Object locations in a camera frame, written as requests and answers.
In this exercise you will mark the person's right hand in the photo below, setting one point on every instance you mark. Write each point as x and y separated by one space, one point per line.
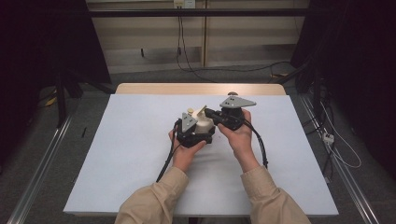
241 140

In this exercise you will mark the black metal stand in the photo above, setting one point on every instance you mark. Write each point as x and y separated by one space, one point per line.
60 102
316 90

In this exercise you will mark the black metal crossbar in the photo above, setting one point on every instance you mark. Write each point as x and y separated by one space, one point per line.
199 12

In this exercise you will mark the metal floor rail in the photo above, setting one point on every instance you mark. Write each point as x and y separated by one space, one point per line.
352 186
41 171

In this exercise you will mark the glass jar with cream lid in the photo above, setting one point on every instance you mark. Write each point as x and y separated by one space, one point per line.
204 123

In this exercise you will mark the yellow floor tape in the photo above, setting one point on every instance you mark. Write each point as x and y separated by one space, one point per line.
51 101

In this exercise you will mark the white board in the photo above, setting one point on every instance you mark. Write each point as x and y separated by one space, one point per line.
124 140

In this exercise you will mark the dark curtain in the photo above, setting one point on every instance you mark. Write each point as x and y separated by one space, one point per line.
37 46
358 46

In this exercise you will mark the small black stick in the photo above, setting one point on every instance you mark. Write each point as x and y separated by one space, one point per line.
83 132

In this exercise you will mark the wooden table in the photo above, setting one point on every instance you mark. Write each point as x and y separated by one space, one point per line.
171 88

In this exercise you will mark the white wall socket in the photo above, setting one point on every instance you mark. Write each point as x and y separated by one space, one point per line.
184 3

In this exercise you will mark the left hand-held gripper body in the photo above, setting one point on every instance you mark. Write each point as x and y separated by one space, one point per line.
188 123

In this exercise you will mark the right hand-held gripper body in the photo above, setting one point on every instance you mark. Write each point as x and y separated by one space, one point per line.
236 102

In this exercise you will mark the person's left hand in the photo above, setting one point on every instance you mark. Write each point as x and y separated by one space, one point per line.
185 157

